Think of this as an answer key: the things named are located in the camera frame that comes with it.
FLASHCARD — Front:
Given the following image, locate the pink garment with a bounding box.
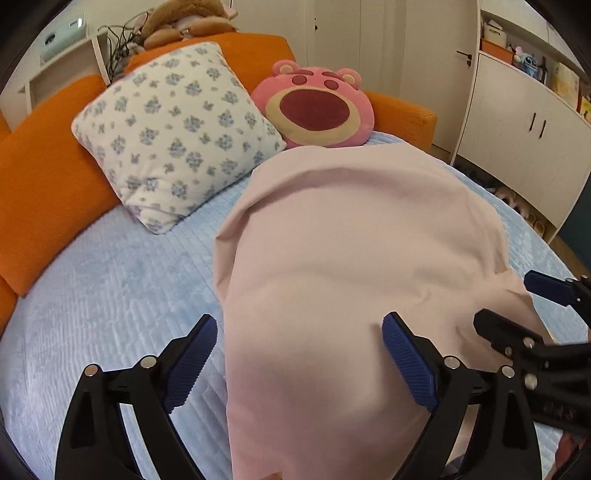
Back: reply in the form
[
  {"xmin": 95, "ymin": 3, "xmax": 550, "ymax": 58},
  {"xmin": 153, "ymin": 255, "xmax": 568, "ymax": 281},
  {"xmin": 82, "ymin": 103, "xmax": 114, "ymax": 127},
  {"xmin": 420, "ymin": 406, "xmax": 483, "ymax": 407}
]
[{"xmin": 214, "ymin": 142, "xmax": 546, "ymax": 479}]

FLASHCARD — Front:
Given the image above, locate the white wardrobe door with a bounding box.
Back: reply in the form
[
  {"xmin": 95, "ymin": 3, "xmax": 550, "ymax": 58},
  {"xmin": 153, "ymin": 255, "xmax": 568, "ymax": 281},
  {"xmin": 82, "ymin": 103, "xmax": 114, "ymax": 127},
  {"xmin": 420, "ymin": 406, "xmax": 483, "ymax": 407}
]
[{"xmin": 231, "ymin": 0, "xmax": 480, "ymax": 158}]

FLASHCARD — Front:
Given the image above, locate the pink bear plush cushion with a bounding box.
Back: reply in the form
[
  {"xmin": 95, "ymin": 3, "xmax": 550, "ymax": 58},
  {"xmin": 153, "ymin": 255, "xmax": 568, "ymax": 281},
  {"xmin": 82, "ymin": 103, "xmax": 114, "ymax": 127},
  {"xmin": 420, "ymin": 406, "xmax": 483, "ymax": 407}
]
[{"xmin": 252, "ymin": 60, "xmax": 375, "ymax": 148}]

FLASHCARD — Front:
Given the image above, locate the white blue floral pillow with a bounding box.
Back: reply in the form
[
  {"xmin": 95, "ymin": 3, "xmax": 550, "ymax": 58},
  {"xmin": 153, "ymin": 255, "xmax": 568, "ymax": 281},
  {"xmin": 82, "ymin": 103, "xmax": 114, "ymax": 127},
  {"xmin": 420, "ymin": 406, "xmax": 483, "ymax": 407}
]
[{"xmin": 71, "ymin": 42, "xmax": 286, "ymax": 234}]

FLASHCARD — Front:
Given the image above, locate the white bedside shelf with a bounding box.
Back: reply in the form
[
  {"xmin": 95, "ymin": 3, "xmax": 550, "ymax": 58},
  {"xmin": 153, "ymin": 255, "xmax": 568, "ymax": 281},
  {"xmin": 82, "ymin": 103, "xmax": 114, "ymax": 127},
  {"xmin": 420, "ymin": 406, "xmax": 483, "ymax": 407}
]
[{"xmin": 1, "ymin": 32, "xmax": 111, "ymax": 130}]

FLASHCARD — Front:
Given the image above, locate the white projector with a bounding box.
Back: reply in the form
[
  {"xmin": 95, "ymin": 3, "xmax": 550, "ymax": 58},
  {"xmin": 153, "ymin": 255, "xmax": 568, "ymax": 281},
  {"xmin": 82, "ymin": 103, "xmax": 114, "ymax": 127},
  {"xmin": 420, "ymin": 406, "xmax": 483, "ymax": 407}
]
[{"xmin": 39, "ymin": 14, "xmax": 87, "ymax": 64}]

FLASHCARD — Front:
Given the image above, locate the brown plush toy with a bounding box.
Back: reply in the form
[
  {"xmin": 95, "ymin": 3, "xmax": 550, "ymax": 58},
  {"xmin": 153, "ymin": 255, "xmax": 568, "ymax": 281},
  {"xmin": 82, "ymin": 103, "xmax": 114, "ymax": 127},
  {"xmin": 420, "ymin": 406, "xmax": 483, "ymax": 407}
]
[{"xmin": 134, "ymin": 0, "xmax": 238, "ymax": 50}]

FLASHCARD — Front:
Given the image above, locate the white cabinet with handles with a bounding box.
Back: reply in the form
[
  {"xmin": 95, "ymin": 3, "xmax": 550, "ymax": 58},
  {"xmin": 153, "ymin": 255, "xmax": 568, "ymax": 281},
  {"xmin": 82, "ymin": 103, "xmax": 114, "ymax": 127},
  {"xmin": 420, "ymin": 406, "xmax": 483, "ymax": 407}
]
[{"xmin": 454, "ymin": 1, "xmax": 590, "ymax": 242}]

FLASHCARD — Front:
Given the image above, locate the orange bed frame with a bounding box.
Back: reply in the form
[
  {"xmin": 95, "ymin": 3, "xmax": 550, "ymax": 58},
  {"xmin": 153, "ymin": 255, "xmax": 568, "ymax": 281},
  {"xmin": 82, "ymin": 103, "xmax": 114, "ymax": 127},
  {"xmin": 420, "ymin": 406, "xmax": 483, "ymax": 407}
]
[{"xmin": 126, "ymin": 33, "xmax": 437, "ymax": 151}]

